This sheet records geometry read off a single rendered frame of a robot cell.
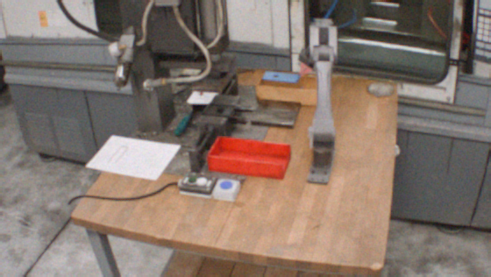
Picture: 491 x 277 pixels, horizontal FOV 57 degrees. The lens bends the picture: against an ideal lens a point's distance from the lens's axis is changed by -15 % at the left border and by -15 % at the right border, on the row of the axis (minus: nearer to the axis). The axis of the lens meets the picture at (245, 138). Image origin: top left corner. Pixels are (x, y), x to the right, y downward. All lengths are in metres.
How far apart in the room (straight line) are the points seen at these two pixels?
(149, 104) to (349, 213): 0.84
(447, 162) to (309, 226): 1.21
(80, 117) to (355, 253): 2.18
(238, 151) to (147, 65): 0.44
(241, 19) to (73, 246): 1.54
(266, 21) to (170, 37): 0.73
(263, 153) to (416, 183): 1.09
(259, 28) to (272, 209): 1.09
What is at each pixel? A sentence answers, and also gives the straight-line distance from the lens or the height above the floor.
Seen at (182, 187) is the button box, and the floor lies 0.93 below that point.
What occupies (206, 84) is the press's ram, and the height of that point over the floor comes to 1.14.
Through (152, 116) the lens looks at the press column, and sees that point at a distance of 1.97.
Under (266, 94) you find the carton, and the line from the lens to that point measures 2.10.
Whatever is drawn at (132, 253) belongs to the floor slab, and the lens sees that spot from 2.80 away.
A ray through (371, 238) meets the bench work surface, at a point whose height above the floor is 0.90.
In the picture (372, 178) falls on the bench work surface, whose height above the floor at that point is 0.90.
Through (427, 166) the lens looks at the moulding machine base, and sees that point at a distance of 2.59.
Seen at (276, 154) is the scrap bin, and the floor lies 0.91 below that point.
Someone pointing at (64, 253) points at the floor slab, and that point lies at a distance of 2.92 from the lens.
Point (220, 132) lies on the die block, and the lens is 1.85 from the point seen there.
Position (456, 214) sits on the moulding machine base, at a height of 0.16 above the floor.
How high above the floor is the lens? 1.93
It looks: 33 degrees down
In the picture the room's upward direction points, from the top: 4 degrees counter-clockwise
